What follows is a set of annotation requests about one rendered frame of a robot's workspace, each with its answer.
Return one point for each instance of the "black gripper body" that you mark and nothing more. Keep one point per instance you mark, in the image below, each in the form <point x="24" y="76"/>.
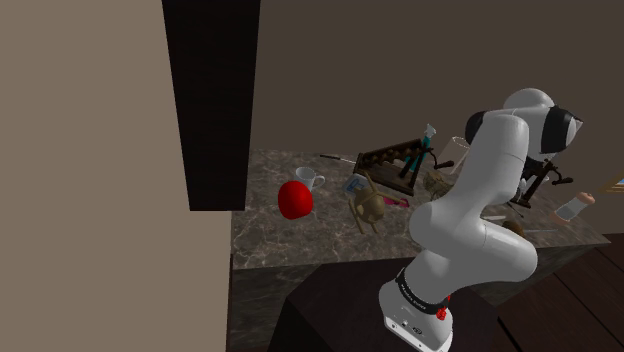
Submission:
<point x="532" y="168"/>

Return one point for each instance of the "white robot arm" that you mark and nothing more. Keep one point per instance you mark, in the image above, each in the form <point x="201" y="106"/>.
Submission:
<point x="468" y="204"/>

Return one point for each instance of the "beige and grey tube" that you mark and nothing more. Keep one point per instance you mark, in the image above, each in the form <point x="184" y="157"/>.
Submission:
<point x="571" y="208"/>

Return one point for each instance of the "small brown object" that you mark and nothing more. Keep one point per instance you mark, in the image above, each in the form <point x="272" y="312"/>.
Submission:
<point x="514" y="228"/>

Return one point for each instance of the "silver cutlery piece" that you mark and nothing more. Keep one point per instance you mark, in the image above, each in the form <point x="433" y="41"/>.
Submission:
<point x="542" y="230"/>

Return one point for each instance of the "clear drinking glass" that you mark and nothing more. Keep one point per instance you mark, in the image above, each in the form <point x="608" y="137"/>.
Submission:
<point x="451" y="153"/>

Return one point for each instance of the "brown woven ball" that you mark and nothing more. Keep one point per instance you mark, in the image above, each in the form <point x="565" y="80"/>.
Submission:
<point x="438" y="185"/>

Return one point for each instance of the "teal bottle with white top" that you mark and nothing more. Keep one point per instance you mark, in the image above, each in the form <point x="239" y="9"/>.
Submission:
<point x="427" y="141"/>

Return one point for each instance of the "pink flat object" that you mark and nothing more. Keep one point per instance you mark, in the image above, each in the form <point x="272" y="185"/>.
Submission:
<point x="398" y="202"/>

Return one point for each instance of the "dark wooden rack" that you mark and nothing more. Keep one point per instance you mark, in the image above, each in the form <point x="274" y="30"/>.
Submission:
<point x="385" y="168"/>

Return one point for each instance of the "tan wooden figure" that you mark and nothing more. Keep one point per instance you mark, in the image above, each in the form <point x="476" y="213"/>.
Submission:
<point x="369" y="204"/>

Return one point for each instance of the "blue and white box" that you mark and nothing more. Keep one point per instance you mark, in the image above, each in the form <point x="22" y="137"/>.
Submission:
<point x="354" y="184"/>

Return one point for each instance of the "thin black pen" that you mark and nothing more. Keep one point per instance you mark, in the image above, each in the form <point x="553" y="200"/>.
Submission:
<point x="336" y="157"/>

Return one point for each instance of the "white mug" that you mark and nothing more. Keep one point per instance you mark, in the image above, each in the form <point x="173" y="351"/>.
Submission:
<point x="305" y="176"/>

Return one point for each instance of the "red round object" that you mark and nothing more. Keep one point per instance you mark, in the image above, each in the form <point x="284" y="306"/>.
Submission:
<point x="294" y="201"/>

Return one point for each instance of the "dark robot stand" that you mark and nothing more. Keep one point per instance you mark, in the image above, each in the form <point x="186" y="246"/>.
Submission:
<point x="336" y="312"/>

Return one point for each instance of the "dark tall cabinet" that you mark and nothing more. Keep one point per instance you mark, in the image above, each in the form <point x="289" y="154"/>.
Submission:
<point x="214" y="102"/>

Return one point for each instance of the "framed wall picture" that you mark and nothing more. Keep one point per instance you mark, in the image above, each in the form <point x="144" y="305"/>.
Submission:
<point x="615" y="184"/>

